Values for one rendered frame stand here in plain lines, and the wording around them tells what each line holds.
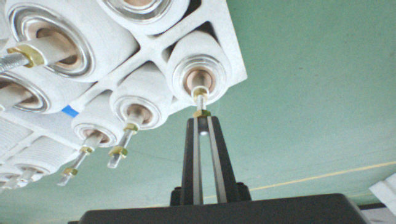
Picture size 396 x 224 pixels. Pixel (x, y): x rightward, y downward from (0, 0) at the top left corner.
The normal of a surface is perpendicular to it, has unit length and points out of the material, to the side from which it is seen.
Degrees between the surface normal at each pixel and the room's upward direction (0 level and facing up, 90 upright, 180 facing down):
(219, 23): 0
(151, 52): 0
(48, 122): 90
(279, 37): 0
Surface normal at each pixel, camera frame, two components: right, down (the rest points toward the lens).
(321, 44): 0.04, 0.66
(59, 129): 0.88, -0.38
